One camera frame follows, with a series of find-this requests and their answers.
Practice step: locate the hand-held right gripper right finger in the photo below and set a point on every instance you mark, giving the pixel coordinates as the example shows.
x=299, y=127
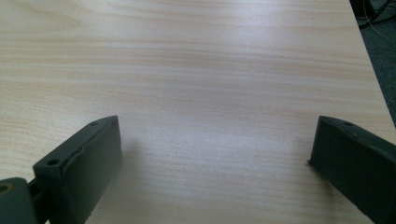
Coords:
x=358, y=161

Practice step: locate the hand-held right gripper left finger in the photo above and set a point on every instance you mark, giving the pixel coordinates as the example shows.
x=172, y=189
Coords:
x=81, y=174

